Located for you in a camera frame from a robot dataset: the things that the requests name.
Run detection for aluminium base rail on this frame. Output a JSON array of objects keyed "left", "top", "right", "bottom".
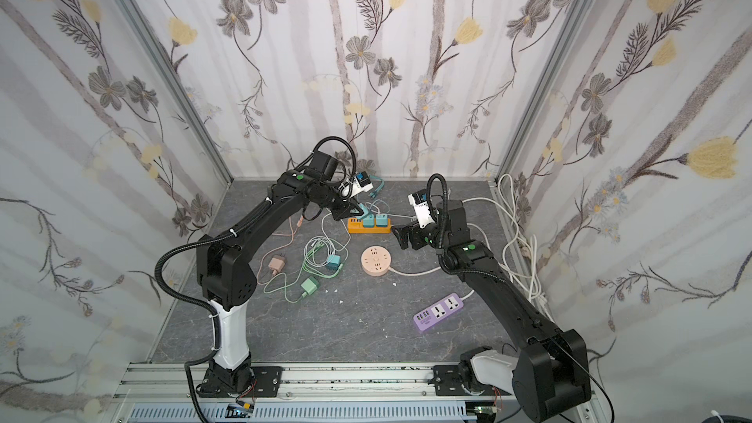
[{"left": 110, "top": 360, "right": 600, "bottom": 423}]

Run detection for teal charger adapter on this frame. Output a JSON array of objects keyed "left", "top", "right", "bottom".
[
  {"left": 375, "top": 213, "right": 390, "bottom": 228},
  {"left": 362, "top": 215, "right": 376, "bottom": 228},
  {"left": 358, "top": 204, "right": 370, "bottom": 219},
  {"left": 325, "top": 255, "right": 342, "bottom": 274}
]

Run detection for round pink power socket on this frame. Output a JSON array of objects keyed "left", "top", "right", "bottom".
[{"left": 360, "top": 246, "right": 392, "bottom": 277}]

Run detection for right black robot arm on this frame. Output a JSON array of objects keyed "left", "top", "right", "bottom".
[{"left": 392, "top": 174, "right": 601, "bottom": 422}]

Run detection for light green charger adapter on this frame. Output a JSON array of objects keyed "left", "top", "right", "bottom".
[{"left": 301, "top": 277, "right": 319, "bottom": 298}]

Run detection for white power strip cords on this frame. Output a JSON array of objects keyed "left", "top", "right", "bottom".
[{"left": 387, "top": 173, "right": 553, "bottom": 318}]

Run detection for light green charging cable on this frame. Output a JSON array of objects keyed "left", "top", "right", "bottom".
[{"left": 261, "top": 237, "right": 345, "bottom": 305}]

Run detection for pink multi-head charging cable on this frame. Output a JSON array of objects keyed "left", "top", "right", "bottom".
[{"left": 255, "top": 215, "right": 306, "bottom": 286}]

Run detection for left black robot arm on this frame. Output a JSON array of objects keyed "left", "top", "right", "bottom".
[{"left": 154, "top": 136, "right": 363, "bottom": 403}]

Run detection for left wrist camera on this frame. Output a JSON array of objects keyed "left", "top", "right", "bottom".
[{"left": 352, "top": 172, "right": 373, "bottom": 196}]

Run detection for pink charger adapter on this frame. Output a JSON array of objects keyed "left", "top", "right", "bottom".
[{"left": 268, "top": 255, "right": 287, "bottom": 276}]

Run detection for orange power strip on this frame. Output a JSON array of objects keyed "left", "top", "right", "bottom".
[{"left": 347, "top": 219, "right": 393, "bottom": 234}]

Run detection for teal charging cable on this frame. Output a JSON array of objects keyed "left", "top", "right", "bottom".
[{"left": 366, "top": 174, "right": 388, "bottom": 215}]

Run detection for purple power strip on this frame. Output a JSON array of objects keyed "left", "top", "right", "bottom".
[{"left": 413, "top": 293, "right": 464, "bottom": 333}]

